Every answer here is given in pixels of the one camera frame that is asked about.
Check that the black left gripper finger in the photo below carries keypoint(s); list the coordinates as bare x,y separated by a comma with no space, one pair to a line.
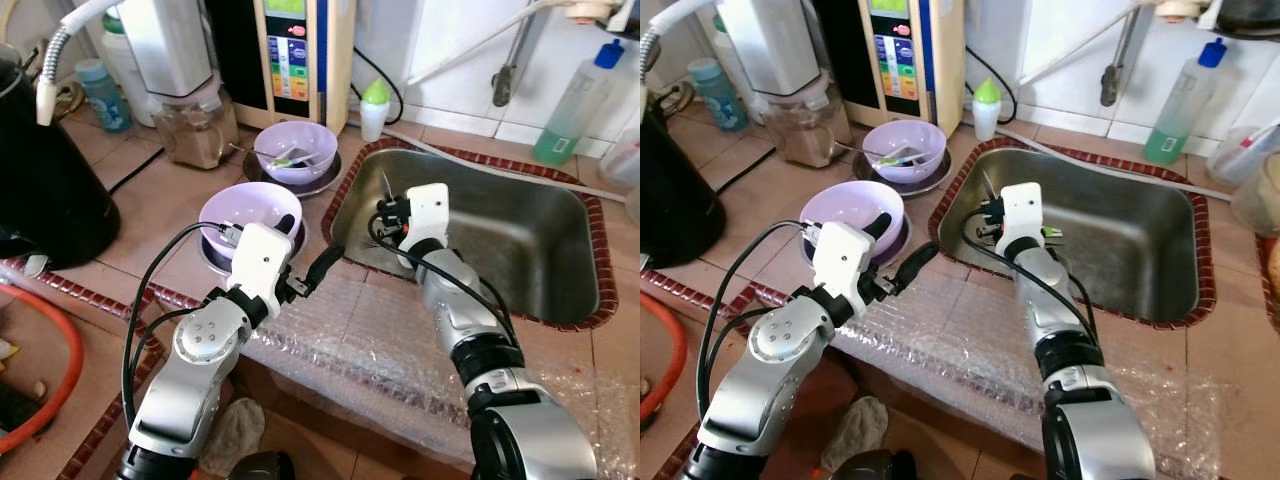
882,225
325,268
920,265
287,224

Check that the thin metal utensil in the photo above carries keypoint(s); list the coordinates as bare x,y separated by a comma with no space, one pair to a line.
385,188
987,185

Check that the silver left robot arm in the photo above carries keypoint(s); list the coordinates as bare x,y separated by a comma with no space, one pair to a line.
180,400
745,400

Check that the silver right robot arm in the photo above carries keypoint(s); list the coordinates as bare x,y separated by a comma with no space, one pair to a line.
1050,320
470,335

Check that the purple plastic bowl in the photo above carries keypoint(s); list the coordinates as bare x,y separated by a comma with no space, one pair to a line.
920,140
840,205
235,205
310,140

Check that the clear bubble wrap sheet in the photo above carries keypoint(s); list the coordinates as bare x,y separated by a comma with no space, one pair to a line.
360,340
960,350

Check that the metal spoon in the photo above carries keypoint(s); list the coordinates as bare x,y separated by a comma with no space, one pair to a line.
852,148
245,150

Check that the small white bottle green cap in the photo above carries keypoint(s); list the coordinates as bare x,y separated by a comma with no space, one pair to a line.
987,114
375,115

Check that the glass jar brown powder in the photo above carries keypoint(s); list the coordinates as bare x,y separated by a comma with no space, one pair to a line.
810,136
195,138

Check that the stainless steel sink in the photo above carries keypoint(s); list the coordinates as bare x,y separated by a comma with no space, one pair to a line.
520,240
1130,240

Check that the crumpled cloth rag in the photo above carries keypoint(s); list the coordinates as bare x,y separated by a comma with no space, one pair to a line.
855,432
232,435

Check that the beige water ionizer colourful panel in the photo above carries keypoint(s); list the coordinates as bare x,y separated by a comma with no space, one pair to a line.
300,70
910,70

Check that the green soap bottle blue cap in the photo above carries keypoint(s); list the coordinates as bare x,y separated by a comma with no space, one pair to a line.
565,130
1175,128

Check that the small teal bottle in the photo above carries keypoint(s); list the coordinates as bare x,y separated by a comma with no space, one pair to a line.
720,98
105,100

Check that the black kettle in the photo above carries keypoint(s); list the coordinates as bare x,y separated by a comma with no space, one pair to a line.
678,190
50,170

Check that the orange plastic basin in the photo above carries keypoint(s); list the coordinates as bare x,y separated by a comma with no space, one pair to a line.
684,355
78,350

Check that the white appliance housing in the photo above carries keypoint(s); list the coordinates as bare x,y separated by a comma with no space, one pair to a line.
768,42
165,45

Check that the clear plastic cup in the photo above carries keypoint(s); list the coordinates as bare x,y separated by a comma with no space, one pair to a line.
1230,160
620,160

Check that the white plastic jug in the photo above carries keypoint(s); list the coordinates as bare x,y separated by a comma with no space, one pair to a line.
118,50
728,45

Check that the clear plastic jar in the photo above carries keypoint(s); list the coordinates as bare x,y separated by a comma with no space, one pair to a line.
1260,200

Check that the white tube red print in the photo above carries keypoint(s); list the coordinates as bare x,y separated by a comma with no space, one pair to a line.
1260,140

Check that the clear bag brown pastries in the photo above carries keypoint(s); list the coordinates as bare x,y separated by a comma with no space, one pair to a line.
1274,280

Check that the dark round pan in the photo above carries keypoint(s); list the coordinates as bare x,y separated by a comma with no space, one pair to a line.
1250,12

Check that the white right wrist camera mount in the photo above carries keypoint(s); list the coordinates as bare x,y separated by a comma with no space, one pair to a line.
428,210
1022,210

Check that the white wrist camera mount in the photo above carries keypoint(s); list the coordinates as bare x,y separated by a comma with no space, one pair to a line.
428,210
1022,210
260,260
845,260

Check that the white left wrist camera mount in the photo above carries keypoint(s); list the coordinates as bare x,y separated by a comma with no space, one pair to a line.
845,260
260,260

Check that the metal wall tap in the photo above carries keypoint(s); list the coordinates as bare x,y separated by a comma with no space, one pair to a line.
505,85
1112,82

